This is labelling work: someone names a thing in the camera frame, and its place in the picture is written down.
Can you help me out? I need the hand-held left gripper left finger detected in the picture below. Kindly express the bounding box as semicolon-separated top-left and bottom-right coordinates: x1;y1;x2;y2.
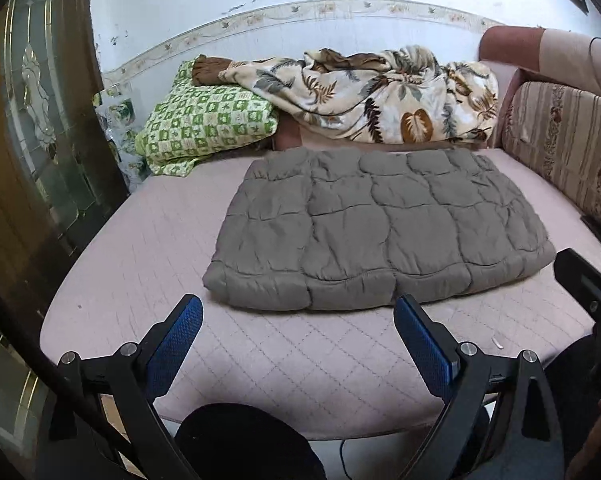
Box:
48;294;204;480

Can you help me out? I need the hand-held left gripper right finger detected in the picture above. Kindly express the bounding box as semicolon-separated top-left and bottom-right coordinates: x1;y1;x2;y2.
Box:
393;294;576;480

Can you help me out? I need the grey quilted jacket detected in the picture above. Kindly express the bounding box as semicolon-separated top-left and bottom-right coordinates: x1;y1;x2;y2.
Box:
202;147;557;314

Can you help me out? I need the striped sofa backrest cushion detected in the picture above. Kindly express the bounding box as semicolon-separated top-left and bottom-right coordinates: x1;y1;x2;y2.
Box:
501;80;601;237

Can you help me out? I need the pink quilted mattress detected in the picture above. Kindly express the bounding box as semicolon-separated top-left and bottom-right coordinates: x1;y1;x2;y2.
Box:
39;145;601;442

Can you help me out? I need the person's left leg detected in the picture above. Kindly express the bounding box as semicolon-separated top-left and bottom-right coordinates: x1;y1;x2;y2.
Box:
174;402;328;480

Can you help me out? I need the pink sofa armrest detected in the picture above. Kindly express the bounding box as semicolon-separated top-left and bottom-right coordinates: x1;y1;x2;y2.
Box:
478;25;601;92

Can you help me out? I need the green checked pillow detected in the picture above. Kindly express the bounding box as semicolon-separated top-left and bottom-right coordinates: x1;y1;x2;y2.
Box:
134;59;280;179

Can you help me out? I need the printed plastic sheet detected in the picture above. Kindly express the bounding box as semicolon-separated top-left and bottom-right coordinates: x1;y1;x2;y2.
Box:
93;85;152;192

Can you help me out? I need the reddish brown sofa cushion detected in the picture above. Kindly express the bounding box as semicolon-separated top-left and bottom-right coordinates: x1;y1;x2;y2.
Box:
273;122;334;154

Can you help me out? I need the wooden door with glass panel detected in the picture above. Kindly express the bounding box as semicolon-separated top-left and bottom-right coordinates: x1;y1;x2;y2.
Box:
0;0;132;453

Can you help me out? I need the leaf print blanket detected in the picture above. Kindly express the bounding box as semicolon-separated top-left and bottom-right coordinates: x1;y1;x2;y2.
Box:
193;45;499;151

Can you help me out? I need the black cable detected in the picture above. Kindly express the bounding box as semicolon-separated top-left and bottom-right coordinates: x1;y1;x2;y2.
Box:
0;270;134;480

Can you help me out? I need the thin grey cable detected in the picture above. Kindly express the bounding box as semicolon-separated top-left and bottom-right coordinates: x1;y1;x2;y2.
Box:
339;440;354;480

